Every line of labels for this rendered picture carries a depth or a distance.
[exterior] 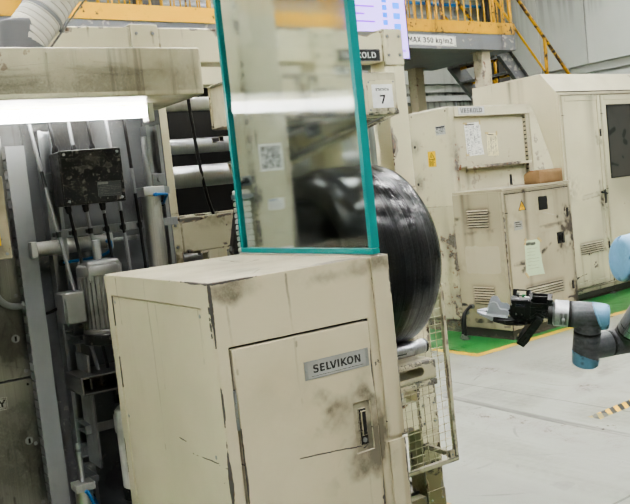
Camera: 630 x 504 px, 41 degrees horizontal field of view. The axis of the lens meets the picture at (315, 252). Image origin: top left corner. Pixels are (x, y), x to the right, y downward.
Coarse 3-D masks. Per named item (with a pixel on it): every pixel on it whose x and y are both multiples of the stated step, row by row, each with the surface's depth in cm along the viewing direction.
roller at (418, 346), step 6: (408, 342) 251; (414, 342) 252; (420, 342) 253; (426, 342) 254; (402, 348) 248; (408, 348) 249; (414, 348) 251; (420, 348) 252; (426, 348) 253; (402, 354) 248; (408, 354) 250; (414, 354) 252
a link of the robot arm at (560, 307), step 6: (558, 300) 237; (564, 300) 237; (558, 306) 235; (564, 306) 235; (558, 312) 235; (564, 312) 234; (552, 318) 236; (558, 318) 235; (564, 318) 235; (558, 324) 236; (564, 324) 236
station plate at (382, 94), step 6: (372, 84) 283; (378, 84) 285; (384, 84) 286; (390, 84) 288; (372, 90) 283; (378, 90) 285; (384, 90) 286; (390, 90) 288; (372, 96) 283; (378, 96) 285; (384, 96) 286; (390, 96) 288; (378, 102) 285; (384, 102) 286; (390, 102) 288
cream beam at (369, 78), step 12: (372, 72) 284; (384, 72) 287; (216, 84) 271; (216, 96) 274; (396, 96) 289; (216, 108) 275; (372, 108) 284; (384, 108) 286; (396, 108) 289; (216, 120) 276
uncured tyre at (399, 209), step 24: (384, 168) 251; (384, 192) 238; (408, 192) 242; (384, 216) 232; (408, 216) 236; (384, 240) 229; (408, 240) 233; (432, 240) 238; (408, 264) 233; (432, 264) 238; (408, 288) 234; (432, 288) 239; (408, 312) 238; (408, 336) 248
